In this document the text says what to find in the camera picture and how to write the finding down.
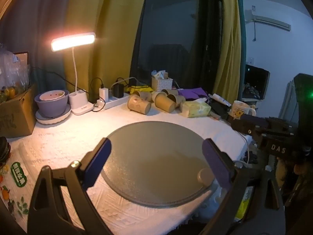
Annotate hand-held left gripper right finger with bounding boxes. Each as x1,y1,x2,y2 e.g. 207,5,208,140
202,138,287,235

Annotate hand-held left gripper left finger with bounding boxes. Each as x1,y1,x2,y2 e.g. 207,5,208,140
27,138,113,235

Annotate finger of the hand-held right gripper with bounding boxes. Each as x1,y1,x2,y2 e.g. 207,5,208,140
230,115,268,140

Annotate brown printed paper cup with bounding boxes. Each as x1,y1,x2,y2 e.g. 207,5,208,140
127,94,152,115

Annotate person's right hand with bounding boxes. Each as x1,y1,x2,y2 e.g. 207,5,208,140
277,158,313,189

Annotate white bear print mug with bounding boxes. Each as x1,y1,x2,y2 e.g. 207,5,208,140
228,100,257,119

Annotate white textured table cloth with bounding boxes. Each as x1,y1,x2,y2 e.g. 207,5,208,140
6,100,253,235

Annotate white tube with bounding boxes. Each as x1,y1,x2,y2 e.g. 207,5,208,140
211,93,231,107

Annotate yellow plastic bag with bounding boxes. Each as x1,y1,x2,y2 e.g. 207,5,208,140
235,186,253,222

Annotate dark monitor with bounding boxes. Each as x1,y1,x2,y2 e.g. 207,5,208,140
245,64,271,101

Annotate yellow-green tissue pack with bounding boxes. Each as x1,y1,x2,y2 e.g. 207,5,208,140
182,98,212,118

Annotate round grey mat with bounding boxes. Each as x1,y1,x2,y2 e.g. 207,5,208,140
101,121,217,207

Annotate white plate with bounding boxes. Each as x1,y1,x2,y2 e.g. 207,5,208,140
35,104,72,125

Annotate purple cloth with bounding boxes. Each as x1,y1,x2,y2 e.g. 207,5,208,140
177,87,208,101

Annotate white power strip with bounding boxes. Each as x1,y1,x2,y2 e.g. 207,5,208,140
96,92,130,110

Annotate purple bowl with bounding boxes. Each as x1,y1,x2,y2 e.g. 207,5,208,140
34,90,70,118

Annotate black charger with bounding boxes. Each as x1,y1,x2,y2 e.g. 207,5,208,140
113,83,125,98

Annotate fruit print plastic bag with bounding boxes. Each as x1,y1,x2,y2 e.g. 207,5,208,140
0,160,31,226

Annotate pink lid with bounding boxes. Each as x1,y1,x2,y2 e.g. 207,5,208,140
40,90,66,102

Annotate yellow packet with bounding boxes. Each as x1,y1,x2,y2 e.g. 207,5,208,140
130,85,153,95

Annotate yellow curtain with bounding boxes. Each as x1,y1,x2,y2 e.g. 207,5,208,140
213,0,246,101
62,0,149,103

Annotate white woven basket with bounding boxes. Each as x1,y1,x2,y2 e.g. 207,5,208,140
152,77,174,92

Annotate cardboard box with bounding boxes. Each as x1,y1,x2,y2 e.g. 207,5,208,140
0,83,37,139

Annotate stack of black bowls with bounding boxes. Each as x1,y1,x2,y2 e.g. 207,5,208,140
0,136,11,163

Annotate white air conditioner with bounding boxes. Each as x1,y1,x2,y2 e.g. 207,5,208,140
245,9,292,32

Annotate dark window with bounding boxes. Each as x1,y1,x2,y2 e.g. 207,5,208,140
130,0,223,89

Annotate clear plastic bags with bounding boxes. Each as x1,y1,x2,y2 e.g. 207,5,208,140
0,43,31,96

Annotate white desk lamp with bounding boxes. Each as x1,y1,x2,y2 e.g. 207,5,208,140
51,32,96,116

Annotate white cable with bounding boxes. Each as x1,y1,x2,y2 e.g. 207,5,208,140
110,77,136,91

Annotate black cable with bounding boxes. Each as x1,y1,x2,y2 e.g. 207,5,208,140
29,67,76,89

